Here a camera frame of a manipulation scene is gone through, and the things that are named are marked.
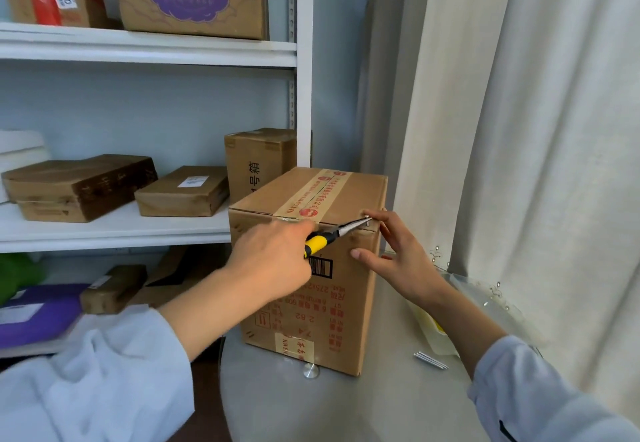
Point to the person's left hand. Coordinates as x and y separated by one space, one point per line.
270 262

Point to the person's right hand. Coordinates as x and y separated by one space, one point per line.
407 267

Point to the yellow tape roll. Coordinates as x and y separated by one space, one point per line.
439 327

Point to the brown cardboard box red print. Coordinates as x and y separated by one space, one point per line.
340 297

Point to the person's left forearm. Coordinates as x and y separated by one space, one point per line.
90 371

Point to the person's right forearm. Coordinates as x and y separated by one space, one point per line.
550 396

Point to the open cardboard box red print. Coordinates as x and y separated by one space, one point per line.
180 277

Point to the upright small cardboard box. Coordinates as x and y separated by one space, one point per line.
260 152

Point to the flat brown box white label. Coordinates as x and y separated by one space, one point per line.
175 202

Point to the small taped brown parcel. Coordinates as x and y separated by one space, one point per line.
112 289

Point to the dark brown flat box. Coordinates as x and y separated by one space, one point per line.
70 187

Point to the white foam box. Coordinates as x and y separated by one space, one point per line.
20 144

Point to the clear plastic lid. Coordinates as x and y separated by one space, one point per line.
500 307

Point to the white curtain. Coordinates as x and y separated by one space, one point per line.
550 157

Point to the white metal shelf unit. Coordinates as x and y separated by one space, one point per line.
150 52

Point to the green object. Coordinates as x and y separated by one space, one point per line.
17 274

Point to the silver table mount disc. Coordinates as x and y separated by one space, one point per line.
310 370

